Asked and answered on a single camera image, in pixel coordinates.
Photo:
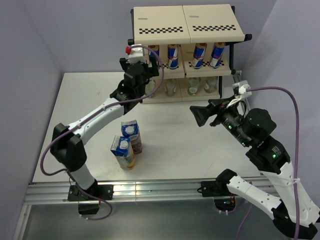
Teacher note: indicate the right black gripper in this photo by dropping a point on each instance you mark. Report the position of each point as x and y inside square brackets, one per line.
[200, 113]

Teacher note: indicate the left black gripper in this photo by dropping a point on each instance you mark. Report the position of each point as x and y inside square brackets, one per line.
[153, 70]

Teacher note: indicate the clear bottle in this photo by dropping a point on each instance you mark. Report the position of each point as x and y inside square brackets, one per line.
[150, 88]
[210, 84]
[170, 87]
[193, 85]

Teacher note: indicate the energy drink can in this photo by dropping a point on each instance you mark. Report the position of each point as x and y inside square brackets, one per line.
[198, 55]
[154, 50]
[173, 56]

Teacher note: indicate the blue carton maroon side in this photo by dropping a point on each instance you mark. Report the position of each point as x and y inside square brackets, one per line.
[130, 129]

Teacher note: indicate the energy drink can hidden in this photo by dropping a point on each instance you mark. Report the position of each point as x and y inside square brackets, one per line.
[216, 54]

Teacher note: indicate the blue carton yellow side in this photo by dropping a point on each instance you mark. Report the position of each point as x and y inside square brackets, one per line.
[121, 148]

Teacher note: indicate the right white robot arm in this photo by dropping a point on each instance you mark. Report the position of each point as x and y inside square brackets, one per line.
[293, 206]

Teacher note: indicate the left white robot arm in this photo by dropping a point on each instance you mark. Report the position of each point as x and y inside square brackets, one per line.
[68, 141]

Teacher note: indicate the beige three-tier shelf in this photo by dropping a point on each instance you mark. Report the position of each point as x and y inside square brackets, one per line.
[187, 25]

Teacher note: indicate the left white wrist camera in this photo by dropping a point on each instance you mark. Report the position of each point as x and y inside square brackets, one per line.
[135, 54]

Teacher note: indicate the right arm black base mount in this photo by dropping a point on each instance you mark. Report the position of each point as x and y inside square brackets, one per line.
[213, 189]

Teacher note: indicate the aluminium side rail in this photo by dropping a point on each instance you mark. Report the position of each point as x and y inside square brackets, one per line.
[237, 79]

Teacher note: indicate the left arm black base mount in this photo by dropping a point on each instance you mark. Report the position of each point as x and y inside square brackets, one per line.
[104, 192]

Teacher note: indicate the aluminium front rail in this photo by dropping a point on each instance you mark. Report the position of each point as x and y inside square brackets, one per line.
[53, 193]

